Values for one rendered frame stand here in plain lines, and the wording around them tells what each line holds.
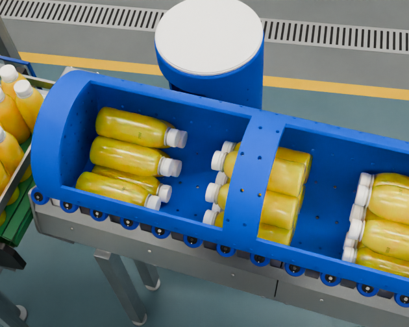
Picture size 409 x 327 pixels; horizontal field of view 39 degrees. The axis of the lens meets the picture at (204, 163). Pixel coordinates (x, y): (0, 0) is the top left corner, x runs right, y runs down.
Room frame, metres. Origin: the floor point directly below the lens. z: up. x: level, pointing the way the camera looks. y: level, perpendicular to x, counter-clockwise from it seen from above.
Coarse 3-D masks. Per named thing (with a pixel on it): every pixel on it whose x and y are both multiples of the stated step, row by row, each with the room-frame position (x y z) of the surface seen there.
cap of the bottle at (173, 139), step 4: (172, 128) 0.73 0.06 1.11; (168, 132) 0.71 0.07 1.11; (172, 132) 0.71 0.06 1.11; (176, 132) 0.71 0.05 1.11; (168, 136) 0.71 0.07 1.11; (172, 136) 0.70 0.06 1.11; (176, 136) 0.71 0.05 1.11; (168, 140) 0.70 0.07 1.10; (172, 140) 0.70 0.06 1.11; (176, 140) 0.70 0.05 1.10; (168, 144) 0.70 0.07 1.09; (172, 144) 0.69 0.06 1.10; (176, 144) 0.70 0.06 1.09
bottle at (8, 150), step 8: (8, 136) 0.80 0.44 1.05; (0, 144) 0.78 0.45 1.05; (8, 144) 0.79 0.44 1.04; (16, 144) 0.80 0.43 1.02; (0, 152) 0.77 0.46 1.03; (8, 152) 0.78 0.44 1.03; (16, 152) 0.79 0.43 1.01; (8, 160) 0.77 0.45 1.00; (16, 160) 0.78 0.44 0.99; (8, 168) 0.77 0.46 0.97; (24, 176) 0.77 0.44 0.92
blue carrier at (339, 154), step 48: (48, 96) 0.75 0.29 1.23; (96, 96) 0.87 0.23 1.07; (144, 96) 0.83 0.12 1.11; (192, 96) 0.73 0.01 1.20; (48, 144) 0.66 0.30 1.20; (192, 144) 0.75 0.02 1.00; (288, 144) 0.69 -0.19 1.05; (336, 144) 0.65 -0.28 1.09; (384, 144) 0.56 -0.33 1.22; (48, 192) 0.62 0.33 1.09; (192, 192) 0.65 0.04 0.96; (240, 192) 0.50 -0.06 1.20; (336, 192) 0.59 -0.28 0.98; (240, 240) 0.45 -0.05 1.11; (336, 240) 0.49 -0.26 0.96; (384, 288) 0.34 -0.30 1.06
